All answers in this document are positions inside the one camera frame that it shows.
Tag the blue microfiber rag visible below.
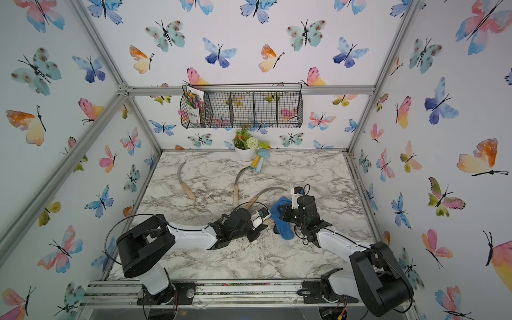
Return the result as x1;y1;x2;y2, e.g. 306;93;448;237
269;195;297;241

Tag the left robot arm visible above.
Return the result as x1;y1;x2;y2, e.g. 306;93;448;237
116;207;271;301

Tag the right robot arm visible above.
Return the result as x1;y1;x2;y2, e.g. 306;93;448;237
277;194;414;317

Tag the teal garden trowel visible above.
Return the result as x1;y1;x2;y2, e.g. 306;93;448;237
255;149;270;173

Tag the white pot with plant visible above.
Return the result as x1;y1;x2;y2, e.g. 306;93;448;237
232;127;271;162

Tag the seed packet in basket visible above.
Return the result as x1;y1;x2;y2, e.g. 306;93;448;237
183;86;204;124

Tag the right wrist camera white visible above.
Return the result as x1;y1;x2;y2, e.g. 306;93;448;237
291;184;311;209

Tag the yellow handled garden tool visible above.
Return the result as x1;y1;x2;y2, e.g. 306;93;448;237
250;155;261;170

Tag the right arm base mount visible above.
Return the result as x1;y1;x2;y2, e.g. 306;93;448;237
297;267;360;304

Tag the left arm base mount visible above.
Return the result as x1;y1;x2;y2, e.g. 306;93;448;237
137;281;196;307

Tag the black wire wall basket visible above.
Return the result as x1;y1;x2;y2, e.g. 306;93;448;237
179;83;303;129

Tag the aluminium front rail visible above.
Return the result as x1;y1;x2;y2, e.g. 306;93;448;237
77;279;417;309

